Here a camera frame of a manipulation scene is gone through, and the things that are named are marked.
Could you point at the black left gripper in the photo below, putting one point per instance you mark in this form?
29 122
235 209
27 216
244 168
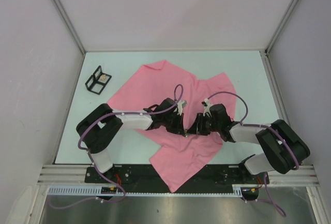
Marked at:
178 128

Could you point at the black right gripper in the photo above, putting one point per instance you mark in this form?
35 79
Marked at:
198 128

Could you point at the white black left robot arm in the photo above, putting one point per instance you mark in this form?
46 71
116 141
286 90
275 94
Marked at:
100 127

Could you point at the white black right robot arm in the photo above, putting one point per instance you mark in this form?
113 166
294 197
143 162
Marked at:
283 150

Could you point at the pink t-shirt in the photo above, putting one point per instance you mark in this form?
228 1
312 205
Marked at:
179 158

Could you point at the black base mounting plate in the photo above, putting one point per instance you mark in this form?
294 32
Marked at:
138 176

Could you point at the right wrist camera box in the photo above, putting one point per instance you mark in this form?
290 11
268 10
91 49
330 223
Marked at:
206 104

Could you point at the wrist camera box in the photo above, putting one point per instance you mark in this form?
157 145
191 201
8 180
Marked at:
180 105
206 104

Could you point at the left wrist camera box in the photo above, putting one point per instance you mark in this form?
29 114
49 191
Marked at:
180 105

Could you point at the black wire frame box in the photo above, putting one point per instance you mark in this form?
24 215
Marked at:
94 85

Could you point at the white slotted cable duct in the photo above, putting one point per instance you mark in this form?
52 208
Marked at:
110 191

